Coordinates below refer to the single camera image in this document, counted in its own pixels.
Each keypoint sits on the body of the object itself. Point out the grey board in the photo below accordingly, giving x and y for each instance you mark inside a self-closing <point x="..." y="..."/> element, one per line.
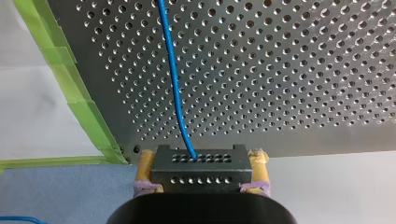
<point x="67" y="193"/>

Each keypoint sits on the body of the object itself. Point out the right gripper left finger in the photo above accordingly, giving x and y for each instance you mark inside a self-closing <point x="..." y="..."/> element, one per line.
<point x="144" y="174"/>

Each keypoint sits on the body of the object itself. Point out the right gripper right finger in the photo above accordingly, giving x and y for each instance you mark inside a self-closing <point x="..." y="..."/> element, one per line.
<point x="260" y="177"/>

